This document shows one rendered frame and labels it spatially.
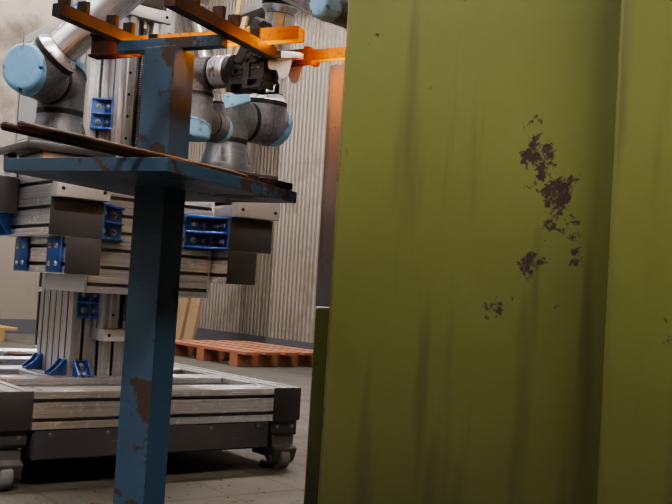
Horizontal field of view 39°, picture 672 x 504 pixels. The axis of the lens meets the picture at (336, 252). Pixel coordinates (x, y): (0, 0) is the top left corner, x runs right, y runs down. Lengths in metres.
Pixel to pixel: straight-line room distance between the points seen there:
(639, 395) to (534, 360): 0.19
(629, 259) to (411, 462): 0.43
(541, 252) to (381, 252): 0.24
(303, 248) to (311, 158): 0.69
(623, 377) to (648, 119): 0.29
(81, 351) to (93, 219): 0.48
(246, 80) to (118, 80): 0.64
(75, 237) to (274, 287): 5.32
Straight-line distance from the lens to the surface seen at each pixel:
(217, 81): 2.21
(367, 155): 1.40
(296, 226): 7.43
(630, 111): 1.15
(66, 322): 2.73
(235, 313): 8.10
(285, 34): 1.66
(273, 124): 2.81
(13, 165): 1.53
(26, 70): 2.39
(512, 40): 1.33
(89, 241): 2.39
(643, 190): 1.13
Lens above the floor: 0.49
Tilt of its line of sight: 3 degrees up
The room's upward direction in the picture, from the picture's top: 3 degrees clockwise
